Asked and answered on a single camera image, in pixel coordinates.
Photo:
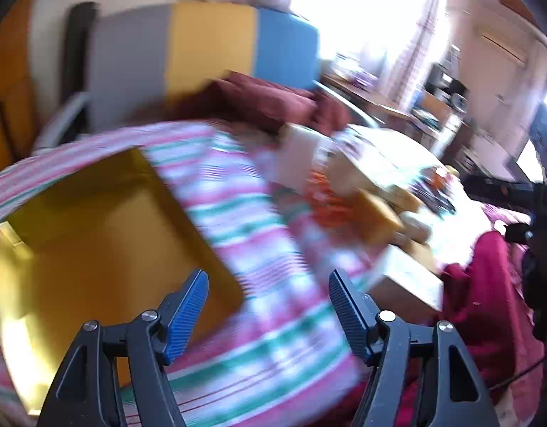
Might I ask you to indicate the orange plastic rack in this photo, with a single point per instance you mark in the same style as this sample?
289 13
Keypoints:
329 200

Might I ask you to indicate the striped tablecloth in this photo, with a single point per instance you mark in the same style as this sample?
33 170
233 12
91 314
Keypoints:
273 275

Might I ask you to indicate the white printed tissue box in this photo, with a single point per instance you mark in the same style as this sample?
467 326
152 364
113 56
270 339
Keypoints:
409 280

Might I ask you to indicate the wooden wardrobe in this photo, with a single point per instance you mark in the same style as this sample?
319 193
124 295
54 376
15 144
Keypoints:
8 75

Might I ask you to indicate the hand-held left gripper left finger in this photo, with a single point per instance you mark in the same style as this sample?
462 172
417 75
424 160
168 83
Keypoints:
184 316

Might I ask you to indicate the white air conditioner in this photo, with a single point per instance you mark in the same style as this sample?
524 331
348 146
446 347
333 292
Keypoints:
502 44

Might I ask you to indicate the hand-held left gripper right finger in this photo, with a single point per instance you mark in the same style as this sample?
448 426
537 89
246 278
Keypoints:
349 316

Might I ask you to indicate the dark red cloth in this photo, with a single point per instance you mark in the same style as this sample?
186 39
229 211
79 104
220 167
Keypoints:
255 98

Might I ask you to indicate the wooden desk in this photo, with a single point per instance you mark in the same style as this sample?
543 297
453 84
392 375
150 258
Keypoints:
366 95

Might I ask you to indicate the yellow sponge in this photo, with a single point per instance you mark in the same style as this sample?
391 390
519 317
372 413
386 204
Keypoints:
380 215

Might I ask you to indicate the white foam block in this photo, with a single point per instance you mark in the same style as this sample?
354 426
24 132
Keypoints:
300 155

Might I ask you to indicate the grey yellow blue chair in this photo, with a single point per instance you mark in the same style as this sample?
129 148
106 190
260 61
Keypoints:
135 62

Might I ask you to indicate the black rolled mat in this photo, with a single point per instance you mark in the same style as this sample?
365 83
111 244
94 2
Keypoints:
77 44

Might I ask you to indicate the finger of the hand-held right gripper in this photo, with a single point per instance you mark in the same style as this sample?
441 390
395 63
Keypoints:
500 191
520 234

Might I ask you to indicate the magenta cloth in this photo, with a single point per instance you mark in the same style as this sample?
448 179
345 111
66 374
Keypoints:
487 302

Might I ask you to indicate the gold-lined gift box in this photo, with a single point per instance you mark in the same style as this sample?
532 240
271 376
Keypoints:
100 253

